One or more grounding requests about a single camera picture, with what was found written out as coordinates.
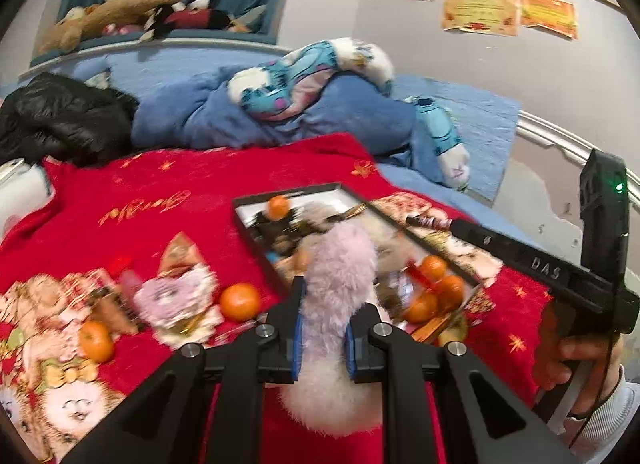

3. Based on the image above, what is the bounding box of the lilac knitted scrunchie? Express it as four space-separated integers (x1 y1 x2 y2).
134 264 217 329

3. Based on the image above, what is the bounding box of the lilac fluffy slipper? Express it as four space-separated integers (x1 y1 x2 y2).
280 221 382 437

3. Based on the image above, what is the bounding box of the orange mandarin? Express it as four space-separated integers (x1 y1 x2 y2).
435 275 465 314
78 320 114 363
219 283 260 322
419 255 448 283

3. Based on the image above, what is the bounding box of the orange mandarin by box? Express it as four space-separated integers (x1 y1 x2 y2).
419 255 448 283

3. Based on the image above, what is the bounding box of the blue stitch print duvet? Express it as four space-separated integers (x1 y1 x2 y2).
131 38 470 190

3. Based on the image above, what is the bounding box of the white grinch print pillow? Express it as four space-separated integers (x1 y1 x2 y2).
0 159 55 240

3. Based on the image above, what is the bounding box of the small mandarin in box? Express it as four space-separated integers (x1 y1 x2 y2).
266 195 290 221

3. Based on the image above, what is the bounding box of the person right hand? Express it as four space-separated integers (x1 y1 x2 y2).
531 301 626 414

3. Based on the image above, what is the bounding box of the black puffer jacket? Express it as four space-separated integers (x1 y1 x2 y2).
0 72 138 167

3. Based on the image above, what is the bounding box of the red teddy print blanket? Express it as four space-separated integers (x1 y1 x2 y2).
0 133 557 464

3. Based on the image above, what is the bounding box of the black red plush toy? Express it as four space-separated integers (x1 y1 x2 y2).
139 0 250 42

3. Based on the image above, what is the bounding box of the yellow certificate on wall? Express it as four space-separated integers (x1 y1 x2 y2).
440 0 520 36

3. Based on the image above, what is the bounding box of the black shallow box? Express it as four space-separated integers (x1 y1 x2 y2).
232 182 484 345

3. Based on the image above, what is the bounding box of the brown plush dog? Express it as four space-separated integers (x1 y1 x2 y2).
38 0 182 54

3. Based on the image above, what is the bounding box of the gold pyramid snack packet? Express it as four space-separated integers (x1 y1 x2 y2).
157 232 204 278

